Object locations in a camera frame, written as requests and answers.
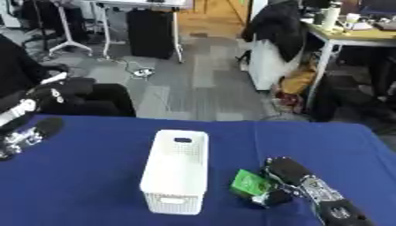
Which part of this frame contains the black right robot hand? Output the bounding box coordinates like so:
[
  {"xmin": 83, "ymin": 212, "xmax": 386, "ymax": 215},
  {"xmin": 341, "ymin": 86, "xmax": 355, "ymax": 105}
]
[{"xmin": 250, "ymin": 156, "xmax": 316, "ymax": 209}]

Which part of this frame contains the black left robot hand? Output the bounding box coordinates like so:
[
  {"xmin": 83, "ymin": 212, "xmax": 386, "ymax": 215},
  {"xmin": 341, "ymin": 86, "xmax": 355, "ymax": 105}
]
[{"xmin": 23, "ymin": 117, "xmax": 67, "ymax": 141}]

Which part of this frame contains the green snack packet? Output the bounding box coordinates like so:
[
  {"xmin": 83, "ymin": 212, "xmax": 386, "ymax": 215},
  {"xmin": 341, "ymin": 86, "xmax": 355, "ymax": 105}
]
[{"xmin": 229, "ymin": 169, "xmax": 276, "ymax": 198}]

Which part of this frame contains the black bag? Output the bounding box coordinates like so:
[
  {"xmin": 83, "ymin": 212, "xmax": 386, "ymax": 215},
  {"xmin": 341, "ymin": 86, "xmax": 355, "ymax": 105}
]
[{"xmin": 309, "ymin": 73, "xmax": 396, "ymax": 124}]

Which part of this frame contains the yellow bag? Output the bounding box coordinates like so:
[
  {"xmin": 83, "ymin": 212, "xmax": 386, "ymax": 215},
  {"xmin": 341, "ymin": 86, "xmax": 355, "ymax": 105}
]
[{"xmin": 278, "ymin": 56, "xmax": 319, "ymax": 95}]

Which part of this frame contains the white cabinet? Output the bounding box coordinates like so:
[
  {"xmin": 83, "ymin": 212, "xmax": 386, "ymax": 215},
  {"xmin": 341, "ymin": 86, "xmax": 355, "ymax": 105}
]
[{"xmin": 247, "ymin": 39, "xmax": 294, "ymax": 92}]

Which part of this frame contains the white power strip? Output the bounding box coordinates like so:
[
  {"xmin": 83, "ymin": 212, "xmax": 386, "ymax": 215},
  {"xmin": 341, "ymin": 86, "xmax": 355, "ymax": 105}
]
[{"xmin": 131, "ymin": 67, "xmax": 156, "ymax": 80}]

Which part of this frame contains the white plastic basket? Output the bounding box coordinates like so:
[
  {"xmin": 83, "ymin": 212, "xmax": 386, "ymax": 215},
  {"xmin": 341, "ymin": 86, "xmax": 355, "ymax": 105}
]
[{"xmin": 137, "ymin": 129, "xmax": 210, "ymax": 216}]

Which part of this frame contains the black cabinet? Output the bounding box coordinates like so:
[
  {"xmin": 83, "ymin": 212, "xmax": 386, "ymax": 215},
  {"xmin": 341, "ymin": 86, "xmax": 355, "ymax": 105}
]
[{"xmin": 125, "ymin": 8, "xmax": 177, "ymax": 60}]

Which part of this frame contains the black jacket on chair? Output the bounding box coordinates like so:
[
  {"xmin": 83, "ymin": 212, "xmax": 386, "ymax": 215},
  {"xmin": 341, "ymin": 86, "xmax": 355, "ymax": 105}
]
[{"xmin": 240, "ymin": 0, "xmax": 309, "ymax": 64}]

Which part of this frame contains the wooden desk with white legs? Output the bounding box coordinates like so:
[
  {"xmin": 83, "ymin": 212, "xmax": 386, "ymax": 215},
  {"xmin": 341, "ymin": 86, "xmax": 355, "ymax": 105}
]
[{"xmin": 300, "ymin": 20, "xmax": 396, "ymax": 111}]

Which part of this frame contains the white table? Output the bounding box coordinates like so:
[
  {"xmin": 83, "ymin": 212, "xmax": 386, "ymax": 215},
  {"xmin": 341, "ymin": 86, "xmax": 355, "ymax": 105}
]
[{"xmin": 46, "ymin": 0, "xmax": 189, "ymax": 64}]

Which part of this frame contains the white bottle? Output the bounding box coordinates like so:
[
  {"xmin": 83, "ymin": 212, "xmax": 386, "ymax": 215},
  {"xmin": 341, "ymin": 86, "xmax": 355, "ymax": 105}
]
[{"xmin": 320, "ymin": 1, "xmax": 344, "ymax": 32}]

